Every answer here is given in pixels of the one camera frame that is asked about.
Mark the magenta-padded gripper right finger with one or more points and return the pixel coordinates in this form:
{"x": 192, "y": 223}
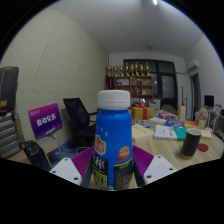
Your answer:
{"x": 160, "y": 168}

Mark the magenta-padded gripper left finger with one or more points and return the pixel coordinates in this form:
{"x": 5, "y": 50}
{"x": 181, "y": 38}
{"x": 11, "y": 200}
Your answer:
{"x": 66, "y": 170}

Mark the blue drink bottle white cap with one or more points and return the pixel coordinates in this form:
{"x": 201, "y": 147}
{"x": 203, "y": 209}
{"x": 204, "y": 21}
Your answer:
{"x": 113, "y": 140}

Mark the black backpack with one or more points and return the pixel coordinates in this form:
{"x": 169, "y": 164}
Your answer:
{"x": 35, "y": 155}

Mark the white book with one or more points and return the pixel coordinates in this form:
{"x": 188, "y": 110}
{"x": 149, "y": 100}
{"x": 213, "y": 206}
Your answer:
{"x": 165, "y": 132}

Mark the black cup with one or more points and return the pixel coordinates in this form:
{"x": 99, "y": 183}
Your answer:
{"x": 190, "y": 143}

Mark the thick pale yellow book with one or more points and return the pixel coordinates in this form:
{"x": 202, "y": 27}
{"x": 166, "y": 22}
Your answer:
{"x": 141, "y": 132}

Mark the teal book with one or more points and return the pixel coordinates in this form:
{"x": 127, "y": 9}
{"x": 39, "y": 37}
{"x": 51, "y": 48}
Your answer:
{"x": 180, "y": 133}

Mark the blue patterned magazine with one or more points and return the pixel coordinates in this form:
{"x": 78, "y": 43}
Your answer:
{"x": 174, "y": 123}

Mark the flat round red coaster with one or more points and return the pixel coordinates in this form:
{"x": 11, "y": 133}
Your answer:
{"x": 203, "y": 147}

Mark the black office chair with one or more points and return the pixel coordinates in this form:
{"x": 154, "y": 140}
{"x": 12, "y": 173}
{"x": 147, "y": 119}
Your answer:
{"x": 78, "y": 120}

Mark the purple sign board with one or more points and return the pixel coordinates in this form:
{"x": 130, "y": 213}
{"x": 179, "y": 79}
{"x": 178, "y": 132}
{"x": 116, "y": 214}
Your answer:
{"x": 45, "y": 120}

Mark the red orange book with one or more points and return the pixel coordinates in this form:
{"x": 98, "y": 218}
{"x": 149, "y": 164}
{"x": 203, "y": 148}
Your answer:
{"x": 191, "y": 124}

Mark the pale yellow envelope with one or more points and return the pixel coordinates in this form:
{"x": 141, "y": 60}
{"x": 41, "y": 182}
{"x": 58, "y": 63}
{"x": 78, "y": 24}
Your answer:
{"x": 206, "y": 134}

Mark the yellow gift box red ribbon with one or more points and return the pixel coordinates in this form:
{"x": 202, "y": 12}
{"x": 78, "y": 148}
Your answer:
{"x": 141, "y": 113}

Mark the orange standing card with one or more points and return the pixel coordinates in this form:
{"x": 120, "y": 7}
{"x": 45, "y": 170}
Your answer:
{"x": 181, "y": 113}

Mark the grey striped cushion stack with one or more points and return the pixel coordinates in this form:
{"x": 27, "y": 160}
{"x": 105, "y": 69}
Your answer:
{"x": 9, "y": 136}

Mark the potted pink flower plant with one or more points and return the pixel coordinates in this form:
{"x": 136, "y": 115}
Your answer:
{"x": 202, "y": 115}

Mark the black framed glass door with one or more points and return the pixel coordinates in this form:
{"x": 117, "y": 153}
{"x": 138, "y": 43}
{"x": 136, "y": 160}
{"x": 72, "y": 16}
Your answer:
{"x": 165, "y": 86}

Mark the computer monitor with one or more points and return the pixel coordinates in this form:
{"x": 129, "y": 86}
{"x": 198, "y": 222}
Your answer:
{"x": 209, "y": 101}

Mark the wooden shelf unit with trophies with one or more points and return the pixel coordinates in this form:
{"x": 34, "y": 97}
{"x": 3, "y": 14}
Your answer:
{"x": 133, "y": 85}

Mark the dark bag with tan trim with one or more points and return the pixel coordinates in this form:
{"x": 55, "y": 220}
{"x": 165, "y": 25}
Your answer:
{"x": 8, "y": 88}

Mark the white air conditioner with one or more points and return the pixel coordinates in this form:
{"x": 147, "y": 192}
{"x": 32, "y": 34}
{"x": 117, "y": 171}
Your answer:
{"x": 193, "y": 68}

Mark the ceiling tube light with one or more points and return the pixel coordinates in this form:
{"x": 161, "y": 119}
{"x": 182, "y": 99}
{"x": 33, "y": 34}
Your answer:
{"x": 155, "y": 2}

